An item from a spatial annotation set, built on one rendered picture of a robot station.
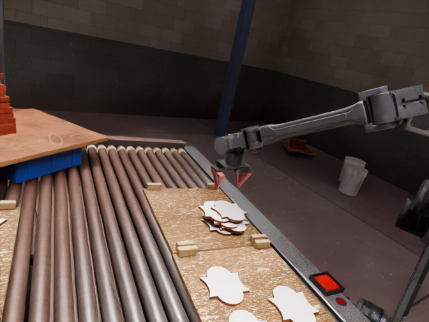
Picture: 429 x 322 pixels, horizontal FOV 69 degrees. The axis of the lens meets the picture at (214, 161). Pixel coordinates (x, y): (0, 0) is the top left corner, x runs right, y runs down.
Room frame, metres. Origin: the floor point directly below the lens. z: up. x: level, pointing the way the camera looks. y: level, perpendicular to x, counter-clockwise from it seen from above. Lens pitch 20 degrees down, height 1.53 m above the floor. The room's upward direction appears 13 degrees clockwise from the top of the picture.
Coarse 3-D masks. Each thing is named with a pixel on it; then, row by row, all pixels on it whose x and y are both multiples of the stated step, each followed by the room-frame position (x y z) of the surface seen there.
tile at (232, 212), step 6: (216, 204) 1.03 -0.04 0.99; (222, 204) 1.04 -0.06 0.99; (228, 204) 1.05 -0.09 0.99; (234, 204) 1.06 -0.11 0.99; (216, 210) 0.99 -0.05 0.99; (222, 210) 1.00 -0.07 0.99; (228, 210) 1.01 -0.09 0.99; (234, 210) 1.02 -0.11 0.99; (240, 210) 1.03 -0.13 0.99; (222, 216) 0.96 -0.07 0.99; (228, 216) 0.96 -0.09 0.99; (234, 216) 0.97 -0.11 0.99; (240, 216) 0.98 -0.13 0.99
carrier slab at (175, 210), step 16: (144, 192) 1.11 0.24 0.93; (160, 192) 1.14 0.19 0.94; (176, 192) 1.17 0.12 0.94; (192, 192) 1.20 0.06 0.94; (208, 192) 1.23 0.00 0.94; (160, 208) 1.01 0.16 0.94; (176, 208) 1.04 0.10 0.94; (192, 208) 1.07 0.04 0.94; (160, 224) 0.91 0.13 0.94; (176, 224) 0.93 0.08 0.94; (192, 224) 0.96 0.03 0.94; (176, 240) 0.84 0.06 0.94; (208, 240) 0.88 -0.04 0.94; (224, 240) 0.90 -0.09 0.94; (240, 240) 0.92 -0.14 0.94
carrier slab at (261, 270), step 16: (176, 256) 0.77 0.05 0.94; (192, 256) 0.78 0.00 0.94; (208, 256) 0.80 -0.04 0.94; (224, 256) 0.82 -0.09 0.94; (240, 256) 0.83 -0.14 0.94; (256, 256) 0.85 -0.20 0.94; (272, 256) 0.87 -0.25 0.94; (192, 272) 0.71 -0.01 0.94; (240, 272) 0.76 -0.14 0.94; (256, 272) 0.77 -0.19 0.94; (272, 272) 0.79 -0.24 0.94; (288, 272) 0.81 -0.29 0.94; (192, 288) 0.65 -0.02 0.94; (256, 288) 0.71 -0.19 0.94; (272, 288) 0.72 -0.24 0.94; (304, 288) 0.75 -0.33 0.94; (192, 304) 0.61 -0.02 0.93; (208, 304) 0.61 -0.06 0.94; (240, 304) 0.64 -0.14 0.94; (256, 304) 0.65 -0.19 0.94; (320, 304) 0.70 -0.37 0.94; (208, 320) 0.57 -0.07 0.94; (224, 320) 0.58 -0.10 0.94; (272, 320) 0.61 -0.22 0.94; (320, 320) 0.64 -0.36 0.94
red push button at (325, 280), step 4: (320, 276) 0.83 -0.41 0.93; (324, 276) 0.84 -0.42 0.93; (328, 276) 0.84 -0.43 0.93; (320, 280) 0.81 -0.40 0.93; (324, 280) 0.82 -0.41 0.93; (328, 280) 0.82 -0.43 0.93; (332, 280) 0.82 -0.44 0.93; (324, 284) 0.80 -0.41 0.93; (328, 284) 0.80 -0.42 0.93; (332, 284) 0.81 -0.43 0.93; (336, 284) 0.81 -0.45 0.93; (328, 288) 0.78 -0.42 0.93; (332, 288) 0.79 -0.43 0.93; (336, 288) 0.79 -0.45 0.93
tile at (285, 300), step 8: (280, 288) 0.72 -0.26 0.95; (288, 288) 0.72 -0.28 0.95; (280, 296) 0.69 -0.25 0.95; (288, 296) 0.69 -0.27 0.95; (296, 296) 0.70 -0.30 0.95; (304, 296) 0.71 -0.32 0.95; (272, 304) 0.66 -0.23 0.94; (280, 304) 0.66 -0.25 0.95; (288, 304) 0.66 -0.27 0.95; (296, 304) 0.67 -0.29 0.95; (304, 304) 0.68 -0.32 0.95; (280, 312) 0.63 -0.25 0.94; (288, 312) 0.63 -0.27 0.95; (296, 312) 0.64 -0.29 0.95; (304, 312) 0.65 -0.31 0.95; (312, 312) 0.65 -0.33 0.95; (288, 320) 0.62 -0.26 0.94; (296, 320) 0.62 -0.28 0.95; (304, 320) 0.62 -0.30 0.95; (312, 320) 0.63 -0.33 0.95
